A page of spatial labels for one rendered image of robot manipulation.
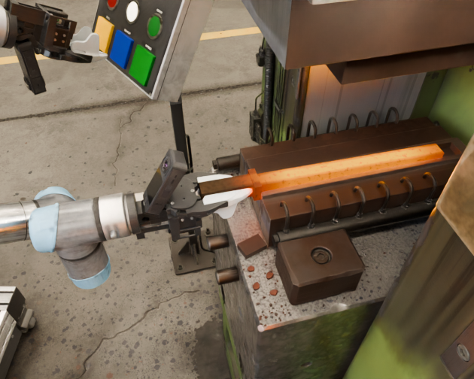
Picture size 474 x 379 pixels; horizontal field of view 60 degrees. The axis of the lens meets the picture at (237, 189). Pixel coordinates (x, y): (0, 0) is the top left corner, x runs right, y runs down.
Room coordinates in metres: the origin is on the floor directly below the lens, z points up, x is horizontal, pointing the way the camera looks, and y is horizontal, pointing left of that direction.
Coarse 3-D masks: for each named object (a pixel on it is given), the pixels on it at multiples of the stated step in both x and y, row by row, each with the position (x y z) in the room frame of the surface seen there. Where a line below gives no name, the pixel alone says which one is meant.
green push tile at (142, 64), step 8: (136, 48) 0.92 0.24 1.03; (144, 48) 0.91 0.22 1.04; (136, 56) 0.91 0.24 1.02; (144, 56) 0.89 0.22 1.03; (152, 56) 0.87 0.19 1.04; (136, 64) 0.90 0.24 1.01; (144, 64) 0.88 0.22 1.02; (152, 64) 0.87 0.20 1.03; (136, 72) 0.89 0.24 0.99; (144, 72) 0.87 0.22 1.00; (144, 80) 0.85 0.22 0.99
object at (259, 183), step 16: (432, 144) 0.60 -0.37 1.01; (336, 160) 0.56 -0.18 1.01; (352, 160) 0.56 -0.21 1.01; (368, 160) 0.56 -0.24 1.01; (384, 160) 0.56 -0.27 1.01; (400, 160) 0.56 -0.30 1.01; (416, 160) 0.57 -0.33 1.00; (240, 176) 0.51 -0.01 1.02; (256, 176) 0.51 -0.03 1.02; (272, 176) 0.51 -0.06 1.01; (288, 176) 0.51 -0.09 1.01; (304, 176) 0.51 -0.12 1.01; (320, 176) 0.52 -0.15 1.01; (336, 176) 0.53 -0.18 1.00; (208, 192) 0.47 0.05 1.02; (224, 192) 0.48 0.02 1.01; (256, 192) 0.48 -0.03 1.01
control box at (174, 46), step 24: (120, 0) 1.05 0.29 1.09; (144, 0) 0.99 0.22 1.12; (168, 0) 0.93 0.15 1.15; (192, 0) 0.91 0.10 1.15; (120, 24) 1.01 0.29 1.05; (144, 24) 0.95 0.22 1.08; (168, 24) 0.89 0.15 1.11; (192, 24) 0.90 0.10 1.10; (168, 48) 0.86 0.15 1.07; (192, 48) 0.90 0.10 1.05; (120, 72) 0.94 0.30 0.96; (168, 72) 0.85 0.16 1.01; (168, 96) 0.85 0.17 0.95
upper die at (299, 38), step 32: (256, 0) 0.55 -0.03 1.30; (288, 0) 0.44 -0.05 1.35; (384, 0) 0.46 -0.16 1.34; (416, 0) 0.47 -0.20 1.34; (448, 0) 0.48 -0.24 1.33; (288, 32) 0.43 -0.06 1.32; (320, 32) 0.44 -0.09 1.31; (352, 32) 0.45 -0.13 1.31; (384, 32) 0.46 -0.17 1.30; (416, 32) 0.47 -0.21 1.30; (448, 32) 0.48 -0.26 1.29; (288, 64) 0.43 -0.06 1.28; (320, 64) 0.44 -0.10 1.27
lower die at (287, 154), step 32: (384, 128) 0.69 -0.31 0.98; (416, 128) 0.69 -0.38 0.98; (256, 160) 0.58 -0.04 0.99; (288, 160) 0.58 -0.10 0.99; (320, 160) 0.58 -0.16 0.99; (448, 160) 0.57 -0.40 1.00; (288, 192) 0.49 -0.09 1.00; (320, 192) 0.49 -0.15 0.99; (352, 192) 0.49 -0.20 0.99; (384, 192) 0.49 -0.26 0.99; (416, 192) 0.50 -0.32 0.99
